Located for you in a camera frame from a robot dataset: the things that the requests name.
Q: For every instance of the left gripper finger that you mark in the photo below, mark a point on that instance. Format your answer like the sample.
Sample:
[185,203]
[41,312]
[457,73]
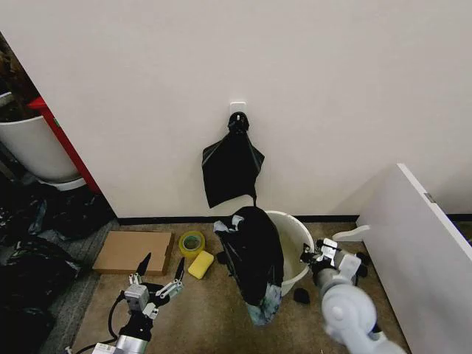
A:
[179,271]
[144,264]

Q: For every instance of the black baseboard strip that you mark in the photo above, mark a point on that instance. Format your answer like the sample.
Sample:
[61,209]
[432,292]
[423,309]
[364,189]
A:
[166,220]

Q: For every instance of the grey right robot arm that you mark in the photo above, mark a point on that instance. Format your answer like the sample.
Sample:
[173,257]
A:
[346,306]

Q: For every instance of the flat black garbage bag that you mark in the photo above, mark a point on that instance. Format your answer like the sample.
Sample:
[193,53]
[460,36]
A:
[228,166]

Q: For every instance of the white board panel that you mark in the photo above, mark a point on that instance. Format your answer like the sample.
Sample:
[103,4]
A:
[416,265]

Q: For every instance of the black garbage bag with bluish lining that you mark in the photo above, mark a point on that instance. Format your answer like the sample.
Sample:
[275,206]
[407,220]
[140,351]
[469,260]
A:
[254,254]

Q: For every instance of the large white plant pot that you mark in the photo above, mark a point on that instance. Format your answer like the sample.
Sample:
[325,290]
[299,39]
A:
[37,151]

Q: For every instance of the flat brown cardboard box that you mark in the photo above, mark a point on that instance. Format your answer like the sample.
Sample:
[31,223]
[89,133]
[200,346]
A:
[132,250]

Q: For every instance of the large black bag pile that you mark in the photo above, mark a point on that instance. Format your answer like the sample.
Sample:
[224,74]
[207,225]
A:
[26,287]

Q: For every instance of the white plastic trash bin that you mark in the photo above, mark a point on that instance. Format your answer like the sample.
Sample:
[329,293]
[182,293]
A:
[295,247]

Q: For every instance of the white wall hook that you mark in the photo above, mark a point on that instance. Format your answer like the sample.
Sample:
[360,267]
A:
[237,107]

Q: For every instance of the crumpled black bag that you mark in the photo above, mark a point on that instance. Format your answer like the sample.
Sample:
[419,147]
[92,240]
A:
[79,215]

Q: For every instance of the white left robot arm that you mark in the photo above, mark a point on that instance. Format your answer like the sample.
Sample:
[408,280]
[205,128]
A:
[127,344]

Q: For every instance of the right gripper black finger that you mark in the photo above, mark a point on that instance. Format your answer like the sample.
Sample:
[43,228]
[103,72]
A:
[307,254]

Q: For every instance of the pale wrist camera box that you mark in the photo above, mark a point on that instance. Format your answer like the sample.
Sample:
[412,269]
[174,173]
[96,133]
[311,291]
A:
[135,296]
[329,246]

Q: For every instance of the white pot saucer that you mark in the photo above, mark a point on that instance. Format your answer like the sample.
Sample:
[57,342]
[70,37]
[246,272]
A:
[70,183]

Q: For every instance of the yellow sponge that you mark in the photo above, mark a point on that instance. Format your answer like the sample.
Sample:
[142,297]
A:
[201,264]

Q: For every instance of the dark potted plant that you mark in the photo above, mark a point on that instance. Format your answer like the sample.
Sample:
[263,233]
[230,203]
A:
[11,81]

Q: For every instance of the yellow-green tape roll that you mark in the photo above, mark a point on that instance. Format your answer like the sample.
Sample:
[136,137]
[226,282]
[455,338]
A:
[184,249]

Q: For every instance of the small black lump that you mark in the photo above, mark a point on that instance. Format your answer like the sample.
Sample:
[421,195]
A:
[301,295]
[222,256]

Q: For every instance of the silver hinge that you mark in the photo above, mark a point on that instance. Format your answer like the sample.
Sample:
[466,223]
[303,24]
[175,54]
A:
[429,197]

